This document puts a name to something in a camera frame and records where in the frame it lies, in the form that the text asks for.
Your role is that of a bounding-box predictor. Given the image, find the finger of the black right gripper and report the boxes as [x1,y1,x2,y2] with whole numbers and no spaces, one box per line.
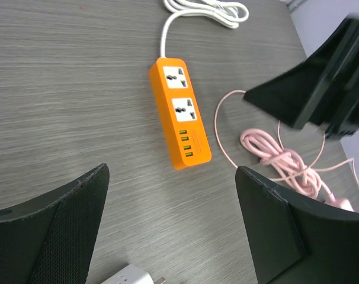
[243,59,325,130]

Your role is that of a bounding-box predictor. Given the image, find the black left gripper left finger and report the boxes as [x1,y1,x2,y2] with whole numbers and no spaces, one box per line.
[0,163,110,283]

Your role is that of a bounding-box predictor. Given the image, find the white cube socket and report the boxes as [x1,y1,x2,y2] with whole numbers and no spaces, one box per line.
[101,264,166,284]

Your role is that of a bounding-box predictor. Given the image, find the orange power adapter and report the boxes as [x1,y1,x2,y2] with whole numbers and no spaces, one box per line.
[149,57,212,170]

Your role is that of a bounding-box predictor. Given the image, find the white coiled cable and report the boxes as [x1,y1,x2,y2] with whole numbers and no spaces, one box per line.
[160,0,250,59]

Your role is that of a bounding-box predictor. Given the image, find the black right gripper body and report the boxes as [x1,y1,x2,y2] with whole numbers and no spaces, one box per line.
[303,14,359,140]

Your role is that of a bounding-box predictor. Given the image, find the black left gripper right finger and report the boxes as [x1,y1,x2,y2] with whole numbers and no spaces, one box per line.
[235,166,359,283]

